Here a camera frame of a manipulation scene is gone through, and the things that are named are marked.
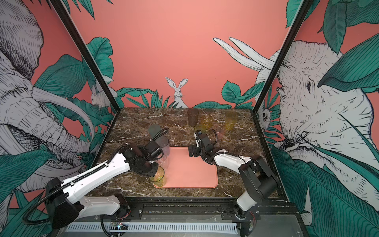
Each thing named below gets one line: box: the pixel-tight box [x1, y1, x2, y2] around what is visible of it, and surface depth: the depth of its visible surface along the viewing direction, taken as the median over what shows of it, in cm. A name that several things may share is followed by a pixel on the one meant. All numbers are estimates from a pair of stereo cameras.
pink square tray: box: [152, 146, 219, 189], surface depth 87 cm
